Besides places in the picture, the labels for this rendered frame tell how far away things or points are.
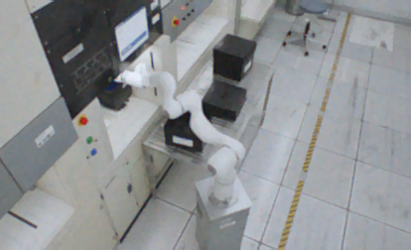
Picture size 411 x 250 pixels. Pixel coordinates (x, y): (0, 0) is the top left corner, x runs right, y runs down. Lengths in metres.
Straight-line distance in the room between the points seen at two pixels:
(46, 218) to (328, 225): 2.15
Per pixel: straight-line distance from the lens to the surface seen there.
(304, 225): 2.94
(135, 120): 2.34
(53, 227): 2.00
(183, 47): 3.02
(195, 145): 2.19
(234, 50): 2.75
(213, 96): 2.50
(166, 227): 2.80
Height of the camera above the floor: 2.51
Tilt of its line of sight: 45 degrees down
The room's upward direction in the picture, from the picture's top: 1 degrees clockwise
